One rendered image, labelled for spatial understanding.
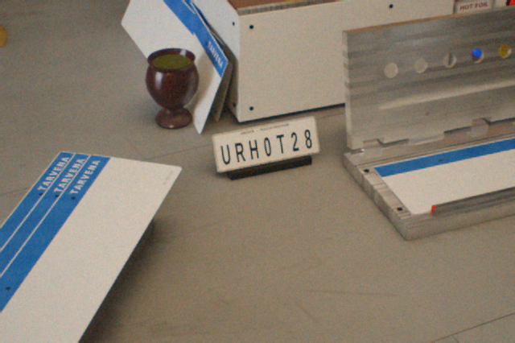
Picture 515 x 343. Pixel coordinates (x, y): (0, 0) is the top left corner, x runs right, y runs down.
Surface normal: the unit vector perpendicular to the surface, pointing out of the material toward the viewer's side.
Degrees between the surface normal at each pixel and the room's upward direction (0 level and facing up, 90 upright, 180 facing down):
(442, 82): 79
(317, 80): 90
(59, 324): 0
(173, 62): 0
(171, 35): 63
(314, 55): 90
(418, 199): 0
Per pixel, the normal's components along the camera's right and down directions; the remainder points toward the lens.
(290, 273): 0.00, -0.85
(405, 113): 0.36, 0.32
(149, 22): -0.82, -0.20
